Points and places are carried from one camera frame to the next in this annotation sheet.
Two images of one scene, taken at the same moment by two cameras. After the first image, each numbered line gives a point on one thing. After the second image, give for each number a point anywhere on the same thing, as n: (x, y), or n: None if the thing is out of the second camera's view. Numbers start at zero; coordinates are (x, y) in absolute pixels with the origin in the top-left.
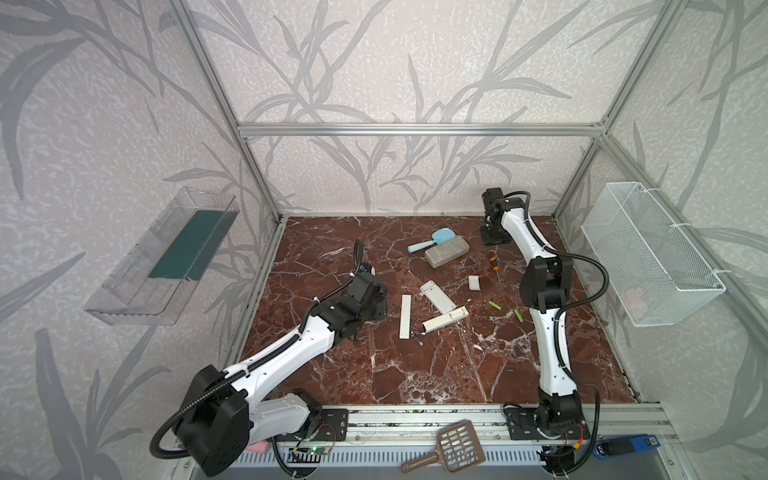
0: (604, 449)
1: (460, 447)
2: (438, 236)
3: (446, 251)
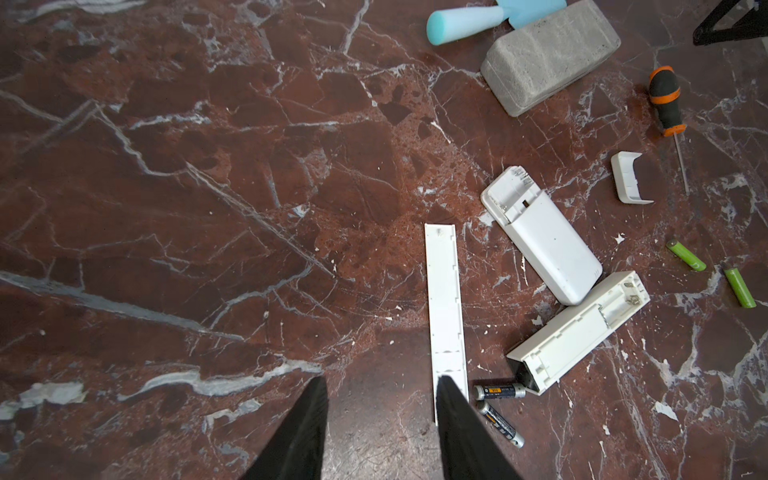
0: None
1: None
2: (445, 25)
3: (523, 65)
